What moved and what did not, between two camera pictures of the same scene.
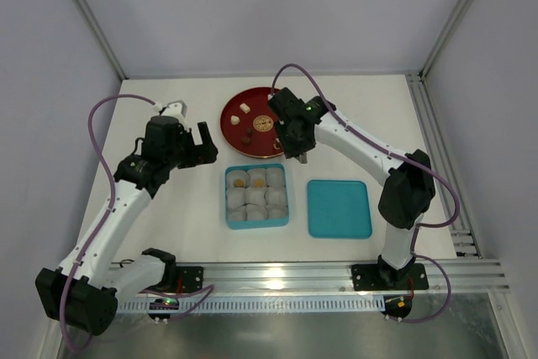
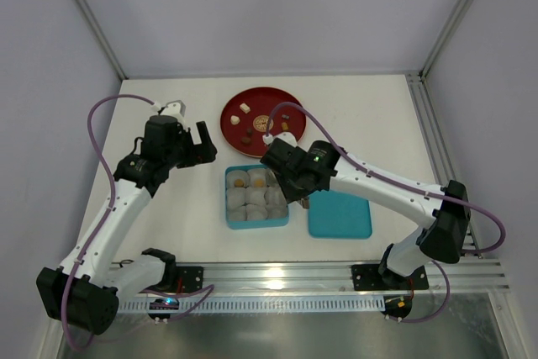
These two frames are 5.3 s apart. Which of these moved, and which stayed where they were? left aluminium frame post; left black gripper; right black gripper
Moved: right black gripper
Stayed: left black gripper; left aluminium frame post
